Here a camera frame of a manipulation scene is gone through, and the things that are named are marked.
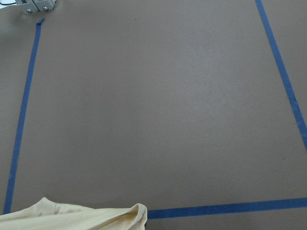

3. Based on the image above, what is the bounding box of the aluminium frame post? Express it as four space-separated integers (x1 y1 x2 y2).
16 0 57 14

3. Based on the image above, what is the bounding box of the beige long sleeve graphic shirt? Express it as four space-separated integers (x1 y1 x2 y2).
0 197 147 230

